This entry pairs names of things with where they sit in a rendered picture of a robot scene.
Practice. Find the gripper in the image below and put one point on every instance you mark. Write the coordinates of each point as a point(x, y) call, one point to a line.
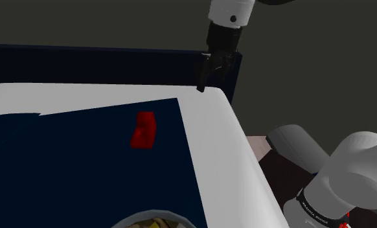
point(223, 38)

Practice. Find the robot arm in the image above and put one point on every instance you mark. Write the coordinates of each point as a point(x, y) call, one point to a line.
point(356, 167)

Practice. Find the red block-shaped object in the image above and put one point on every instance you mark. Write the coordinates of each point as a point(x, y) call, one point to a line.
point(143, 130)

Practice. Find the dark blue blanket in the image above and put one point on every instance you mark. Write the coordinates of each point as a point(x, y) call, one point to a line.
point(81, 164)

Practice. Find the grey bowl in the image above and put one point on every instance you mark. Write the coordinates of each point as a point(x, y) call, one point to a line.
point(134, 217)

